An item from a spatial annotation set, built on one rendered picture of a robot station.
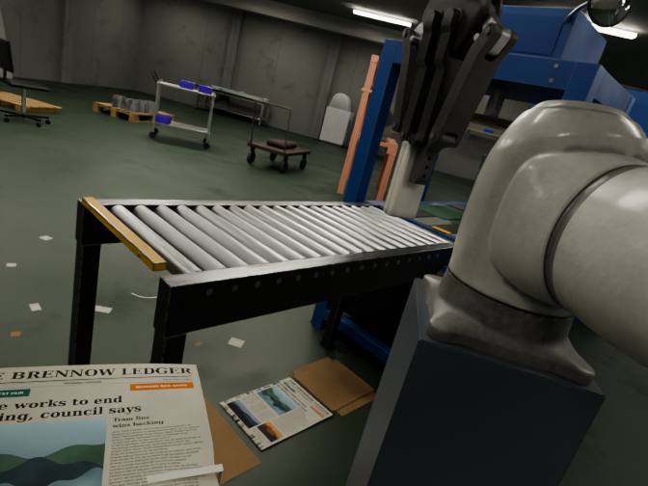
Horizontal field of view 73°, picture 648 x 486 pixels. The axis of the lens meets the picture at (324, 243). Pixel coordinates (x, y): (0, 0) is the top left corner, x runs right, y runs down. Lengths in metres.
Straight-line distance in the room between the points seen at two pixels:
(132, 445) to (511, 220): 0.46
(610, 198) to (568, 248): 0.05
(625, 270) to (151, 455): 0.47
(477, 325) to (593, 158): 0.20
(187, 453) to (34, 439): 0.15
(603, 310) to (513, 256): 0.11
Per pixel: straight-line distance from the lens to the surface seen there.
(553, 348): 0.56
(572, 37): 2.08
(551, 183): 0.47
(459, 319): 0.53
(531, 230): 0.46
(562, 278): 0.44
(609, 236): 0.41
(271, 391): 1.99
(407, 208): 0.43
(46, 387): 0.63
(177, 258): 1.06
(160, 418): 0.58
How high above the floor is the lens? 1.22
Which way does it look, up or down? 18 degrees down
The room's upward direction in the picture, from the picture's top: 14 degrees clockwise
